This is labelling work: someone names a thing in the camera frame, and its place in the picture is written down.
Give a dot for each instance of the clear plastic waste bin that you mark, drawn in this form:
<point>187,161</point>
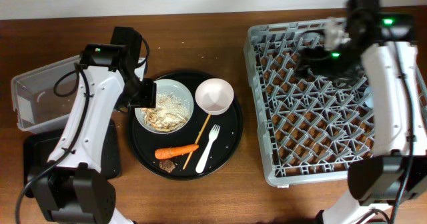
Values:
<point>40,110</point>

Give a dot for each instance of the grey plate with food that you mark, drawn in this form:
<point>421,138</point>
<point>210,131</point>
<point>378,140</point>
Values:
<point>173,108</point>

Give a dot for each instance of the white plastic fork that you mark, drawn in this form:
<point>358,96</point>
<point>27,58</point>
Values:
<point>213,135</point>

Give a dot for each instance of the round black tray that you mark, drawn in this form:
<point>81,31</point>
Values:
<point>143,142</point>

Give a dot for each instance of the blue cup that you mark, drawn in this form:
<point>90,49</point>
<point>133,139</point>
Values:
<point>368,98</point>

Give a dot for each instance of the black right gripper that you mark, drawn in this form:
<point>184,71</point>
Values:
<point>317,68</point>

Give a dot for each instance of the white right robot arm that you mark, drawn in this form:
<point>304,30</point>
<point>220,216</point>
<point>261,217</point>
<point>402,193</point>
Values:
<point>384,45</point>

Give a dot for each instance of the wooden chopstick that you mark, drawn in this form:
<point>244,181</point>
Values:
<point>197,140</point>

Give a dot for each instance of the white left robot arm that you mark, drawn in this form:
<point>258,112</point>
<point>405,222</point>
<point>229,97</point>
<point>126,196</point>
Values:
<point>70,187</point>

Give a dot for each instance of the brown cookie piece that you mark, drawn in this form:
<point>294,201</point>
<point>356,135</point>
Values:
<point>167,165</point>

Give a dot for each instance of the orange carrot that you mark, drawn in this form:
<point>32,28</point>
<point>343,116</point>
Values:
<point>170,152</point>

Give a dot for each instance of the pink bowl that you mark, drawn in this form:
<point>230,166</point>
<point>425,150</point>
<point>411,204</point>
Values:
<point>214,96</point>

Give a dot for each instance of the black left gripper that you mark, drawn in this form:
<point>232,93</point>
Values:
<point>149,98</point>

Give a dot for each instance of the black square bin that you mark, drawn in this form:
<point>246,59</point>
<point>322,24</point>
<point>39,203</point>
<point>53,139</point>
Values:
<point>37,148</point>

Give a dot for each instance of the grey dishwasher rack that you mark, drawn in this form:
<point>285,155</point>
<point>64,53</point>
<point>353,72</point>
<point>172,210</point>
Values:
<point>309,130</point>

